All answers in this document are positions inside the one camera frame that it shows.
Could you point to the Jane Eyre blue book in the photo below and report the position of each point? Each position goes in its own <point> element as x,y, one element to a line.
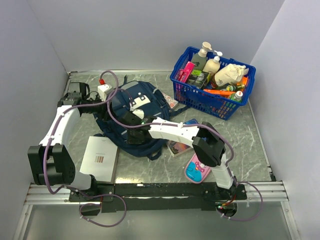
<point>177,148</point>

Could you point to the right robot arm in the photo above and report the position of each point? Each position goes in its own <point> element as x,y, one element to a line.
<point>209,146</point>

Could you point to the black green box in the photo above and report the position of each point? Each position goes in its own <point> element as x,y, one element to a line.
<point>198,79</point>

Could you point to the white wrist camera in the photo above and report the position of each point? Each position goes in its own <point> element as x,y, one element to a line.
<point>139,113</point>
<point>104,89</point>

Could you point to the white notebook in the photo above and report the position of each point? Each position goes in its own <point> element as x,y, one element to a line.
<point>100,159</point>

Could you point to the blue plastic basket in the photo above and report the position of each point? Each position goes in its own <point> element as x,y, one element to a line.
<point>203,101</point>

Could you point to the pink cartoon pencil case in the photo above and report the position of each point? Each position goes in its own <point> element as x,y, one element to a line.
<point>195,171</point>

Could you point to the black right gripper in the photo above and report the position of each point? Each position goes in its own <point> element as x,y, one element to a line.
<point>132,140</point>

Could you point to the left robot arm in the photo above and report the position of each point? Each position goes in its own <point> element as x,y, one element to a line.
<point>50,162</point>

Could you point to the cream pump bottle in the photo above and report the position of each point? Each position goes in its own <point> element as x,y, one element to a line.
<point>213,64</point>

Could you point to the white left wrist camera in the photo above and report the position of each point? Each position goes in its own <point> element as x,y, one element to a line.
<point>104,89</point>

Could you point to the beige cloth bag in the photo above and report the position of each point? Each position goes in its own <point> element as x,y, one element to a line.
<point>231,74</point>

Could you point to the green drink bottle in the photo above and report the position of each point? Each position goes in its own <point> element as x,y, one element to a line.
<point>236,97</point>

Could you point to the dark glass bottle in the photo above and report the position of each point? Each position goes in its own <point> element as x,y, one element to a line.
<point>231,88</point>

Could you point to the pink box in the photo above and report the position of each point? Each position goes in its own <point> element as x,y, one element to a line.
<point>185,72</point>

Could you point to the grey-green pump bottle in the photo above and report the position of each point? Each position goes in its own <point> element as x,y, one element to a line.
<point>199,59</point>

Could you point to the navy blue student backpack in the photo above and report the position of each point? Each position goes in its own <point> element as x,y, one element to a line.
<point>145,97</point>

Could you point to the Little Women floral book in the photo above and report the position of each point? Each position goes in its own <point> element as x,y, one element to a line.
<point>171,101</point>

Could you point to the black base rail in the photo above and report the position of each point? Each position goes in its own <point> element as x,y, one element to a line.
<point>158,196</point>

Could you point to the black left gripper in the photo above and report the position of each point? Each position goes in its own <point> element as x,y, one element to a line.
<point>103,110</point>

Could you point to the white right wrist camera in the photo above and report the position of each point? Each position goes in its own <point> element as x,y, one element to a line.
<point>139,113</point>

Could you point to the aluminium frame rail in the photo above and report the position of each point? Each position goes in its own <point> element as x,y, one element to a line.
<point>270,191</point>

